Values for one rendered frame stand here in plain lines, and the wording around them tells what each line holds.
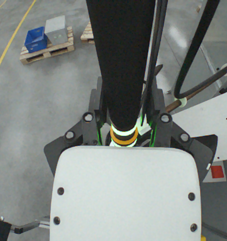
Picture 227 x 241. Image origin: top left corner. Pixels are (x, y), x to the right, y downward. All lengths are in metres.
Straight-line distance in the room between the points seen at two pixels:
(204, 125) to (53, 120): 2.00
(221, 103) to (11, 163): 2.42
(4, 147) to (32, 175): 0.72
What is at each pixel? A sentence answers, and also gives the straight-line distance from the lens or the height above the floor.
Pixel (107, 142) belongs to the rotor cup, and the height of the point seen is 1.19.
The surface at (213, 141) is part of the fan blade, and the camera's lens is 0.45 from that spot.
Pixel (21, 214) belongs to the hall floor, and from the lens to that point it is 2.24.
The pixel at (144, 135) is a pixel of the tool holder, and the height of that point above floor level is 1.53.
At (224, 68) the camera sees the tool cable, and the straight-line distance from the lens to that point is 0.39.
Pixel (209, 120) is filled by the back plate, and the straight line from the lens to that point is 0.66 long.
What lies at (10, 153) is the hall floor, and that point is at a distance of 2.47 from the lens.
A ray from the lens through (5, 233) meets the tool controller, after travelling 0.94.
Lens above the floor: 1.77
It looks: 64 degrees down
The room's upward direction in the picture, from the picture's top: 9 degrees counter-clockwise
